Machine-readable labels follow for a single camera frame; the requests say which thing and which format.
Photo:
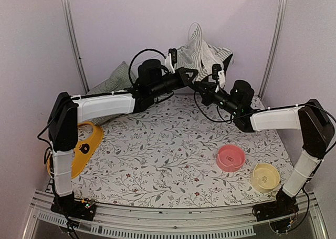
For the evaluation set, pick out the cream pet bowl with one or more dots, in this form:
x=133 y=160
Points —
x=264 y=178

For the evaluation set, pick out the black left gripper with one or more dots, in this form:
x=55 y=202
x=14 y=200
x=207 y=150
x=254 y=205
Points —
x=182 y=78

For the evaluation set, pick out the pink pet bowl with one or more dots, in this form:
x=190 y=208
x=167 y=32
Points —
x=230 y=158

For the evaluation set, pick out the green checkered cushion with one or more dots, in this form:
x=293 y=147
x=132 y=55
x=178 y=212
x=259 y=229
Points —
x=118 y=80

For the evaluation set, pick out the aluminium corner post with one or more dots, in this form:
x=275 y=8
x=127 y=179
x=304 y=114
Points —
x=74 y=44
x=281 y=10

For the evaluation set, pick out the front aluminium rail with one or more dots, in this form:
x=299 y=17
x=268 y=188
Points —
x=114 y=221

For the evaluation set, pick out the right aluminium corner post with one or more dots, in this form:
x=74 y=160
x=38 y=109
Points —
x=281 y=10

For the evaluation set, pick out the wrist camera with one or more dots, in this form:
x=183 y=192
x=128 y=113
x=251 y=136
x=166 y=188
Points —
x=218 y=75
x=171 y=60

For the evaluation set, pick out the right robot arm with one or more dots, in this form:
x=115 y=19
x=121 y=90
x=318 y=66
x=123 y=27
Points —
x=306 y=129

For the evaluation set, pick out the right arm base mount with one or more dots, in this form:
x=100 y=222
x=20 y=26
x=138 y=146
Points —
x=283 y=205

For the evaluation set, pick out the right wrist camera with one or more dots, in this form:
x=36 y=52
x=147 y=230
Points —
x=218 y=75

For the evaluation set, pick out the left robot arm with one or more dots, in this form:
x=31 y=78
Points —
x=65 y=156

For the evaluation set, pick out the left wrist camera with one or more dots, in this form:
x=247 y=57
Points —
x=171 y=60

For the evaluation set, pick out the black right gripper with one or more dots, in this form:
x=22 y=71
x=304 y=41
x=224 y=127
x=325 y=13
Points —
x=208 y=89

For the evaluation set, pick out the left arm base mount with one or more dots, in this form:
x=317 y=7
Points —
x=68 y=206

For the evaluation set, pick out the green striped pet tent fabric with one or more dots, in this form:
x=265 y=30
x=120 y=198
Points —
x=208 y=55

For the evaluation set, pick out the left aluminium corner post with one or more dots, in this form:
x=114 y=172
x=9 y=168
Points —
x=74 y=44

